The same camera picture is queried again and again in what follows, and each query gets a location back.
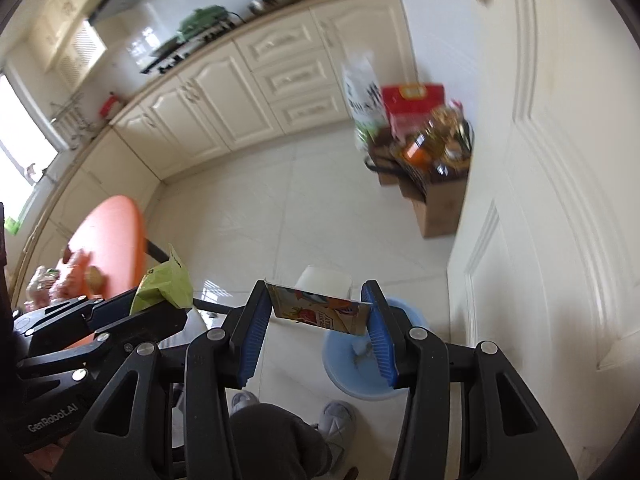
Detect cream cabinets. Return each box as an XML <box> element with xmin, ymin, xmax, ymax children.
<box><xmin>10</xmin><ymin>0</ymin><xmax>418</xmax><ymax>281</ymax></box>
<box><xmin>27</xmin><ymin>0</ymin><xmax>116</xmax><ymax>73</ymax></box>

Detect cream lower cabinets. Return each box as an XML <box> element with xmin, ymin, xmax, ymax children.
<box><xmin>10</xmin><ymin>0</ymin><xmax>418</xmax><ymax>281</ymax></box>

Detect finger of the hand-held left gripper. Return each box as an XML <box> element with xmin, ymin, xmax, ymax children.
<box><xmin>13</xmin><ymin>296</ymin><xmax>105</xmax><ymax>335</ymax></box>
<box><xmin>92</xmin><ymin>307</ymin><xmax>189</xmax><ymax>349</ymax></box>

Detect cardboard box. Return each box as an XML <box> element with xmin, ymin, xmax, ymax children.
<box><xmin>367</xmin><ymin>130</ymin><xmax>473</xmax><ymax>238</ymax></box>

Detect grey slipper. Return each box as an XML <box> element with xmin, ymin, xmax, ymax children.
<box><xmin>230</xmin><ymin>391</ymin><xmax>261</xmax><ymax>416</ymax></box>
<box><xmin>312</xmin><ymin>400</ymin><xmax>358</xmax><ymax>466</ymax></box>

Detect cream upper cabinets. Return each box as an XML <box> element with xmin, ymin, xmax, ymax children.
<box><xmin>27</xmin><ymin>0</ymin><xmax>116</xmax><ymax>73</ymax></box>

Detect orange round table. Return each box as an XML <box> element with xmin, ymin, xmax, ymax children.
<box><xmin>54</xmin><ymin>195</ymin><xmax>171</xmax><ymax>306</ymax></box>

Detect green electric pot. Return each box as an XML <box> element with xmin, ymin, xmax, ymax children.
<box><xmin>177</xmin><ymin>4</ymin><xmax>228</xmax><ymax>38</ymax></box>

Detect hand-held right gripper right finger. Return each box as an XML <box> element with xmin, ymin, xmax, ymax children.
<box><xmin>361</xmin><ymin>280</ymin><xmax>579</xmax><ymax>480</ymax></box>

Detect black gas cooktop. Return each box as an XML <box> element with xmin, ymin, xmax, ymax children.
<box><xmin>139</xmin><ymin>20</ymin><xmax>238</xmax><ymax>75</ymax></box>

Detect wall utensil rack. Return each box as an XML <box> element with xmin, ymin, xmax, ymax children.
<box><xmin>50</xmin><ymin>95</ymin><xmax>96</xmax><ymax>148</ymax></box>

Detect light blue bin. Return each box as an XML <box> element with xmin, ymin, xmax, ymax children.
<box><xmin>322</xmin><ymin>296</ymin><xmax>430</xmax><ymax>401</ymax></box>

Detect window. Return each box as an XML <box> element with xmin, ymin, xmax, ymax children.
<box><xmin>0</xmin><ymin>72</ymin><xmax>58</xmax><ymax>201</ymax></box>

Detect person's dark trouser leg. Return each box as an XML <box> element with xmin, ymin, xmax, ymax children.
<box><xmin>227</xmin><ymin>402</ymin><xmax>333</xmax><ymax>480</ymax></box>

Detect colourful drink carton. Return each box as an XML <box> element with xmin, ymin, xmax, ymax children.
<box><xmin>264</xmin><ymin>281</ymin><xmax>373</xmax><ymax>336</ymax></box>

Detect red rice bag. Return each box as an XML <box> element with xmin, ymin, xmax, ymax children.
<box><xmin>381</xmin><ymin>82</ymin><xmax>446</xmax><ymax>138</ymax></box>

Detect white rice sack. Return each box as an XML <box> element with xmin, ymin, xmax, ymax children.
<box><xmin>341</xmin><ymin>52</ymin><xmax>388</xmax><ymax>151</ymax></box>

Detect clear plastic bag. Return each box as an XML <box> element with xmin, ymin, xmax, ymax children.
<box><xmin>22</xmin><ymin>267</ymin><xmax>61</xmax><ymax>311</ymax></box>

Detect small lattice door cabinet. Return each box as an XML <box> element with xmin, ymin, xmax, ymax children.
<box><xmin>55</xmin><ymin>22</ymin><xmax>108</xmax><ymax>86</ymax></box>

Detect white door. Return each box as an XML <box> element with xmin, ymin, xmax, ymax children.
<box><xmin>447</xmin><ymin>0</ymin><xmax>640</xmax><ymax>461</ymax></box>

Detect green snack bag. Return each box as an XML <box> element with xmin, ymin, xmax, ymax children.
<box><xmin>129</xmin><ymin>244</ymin><xmax>193</xmax><ymax>316</ymax></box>

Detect cream cabinet drawer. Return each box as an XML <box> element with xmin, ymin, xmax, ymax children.
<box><xmin>270</xmin><ymin>85</ymin><xmax>353</xmax><ymax>133</ymax></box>
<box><xmin>252</xmin><ymin>55</ymin><xmax>341</xmax><ymax>101</ymax></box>
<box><xmin>234</xmin><ymin>20</ymin><xmax>326</xmax><ymax>63</ymax></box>

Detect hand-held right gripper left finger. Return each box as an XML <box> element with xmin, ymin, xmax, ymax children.
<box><xmin>52</xmin><ymin>280</ymin><xmax>274</xmax><ymax>480</ymax></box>

